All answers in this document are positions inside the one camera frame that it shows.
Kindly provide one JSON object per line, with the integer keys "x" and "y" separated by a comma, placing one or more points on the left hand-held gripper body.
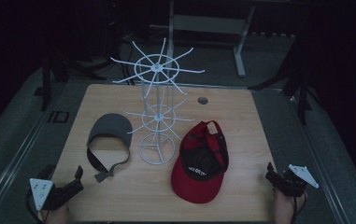
{"x": 41, "y": 191}

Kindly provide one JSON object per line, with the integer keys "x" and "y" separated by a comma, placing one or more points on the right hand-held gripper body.
{"x": 300, "y": 177}

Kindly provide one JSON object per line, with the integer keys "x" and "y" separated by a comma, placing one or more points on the person's left hand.
{"x": 57, "y": 215}

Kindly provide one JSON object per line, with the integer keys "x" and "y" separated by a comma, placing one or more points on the person's right hand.
{"x": 286, "y": 207}

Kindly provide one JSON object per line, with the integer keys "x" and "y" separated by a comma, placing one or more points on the grey sun visor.
{"x": 111, "y": 126}

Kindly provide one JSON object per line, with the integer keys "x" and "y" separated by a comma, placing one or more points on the red baseball cap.
{"x": 197, "y": 183}

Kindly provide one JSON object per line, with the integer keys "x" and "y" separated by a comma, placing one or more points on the black metal stand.
{"x": 46, "y": 84}
{"x": 301, "y": 90}

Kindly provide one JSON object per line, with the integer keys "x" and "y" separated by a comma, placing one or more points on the black rectangular floor bracket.
{"x": 59, "y": 116}

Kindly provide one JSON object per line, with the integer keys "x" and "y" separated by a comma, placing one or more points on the grey metal desk frame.
{"x": 210, "y": 25}

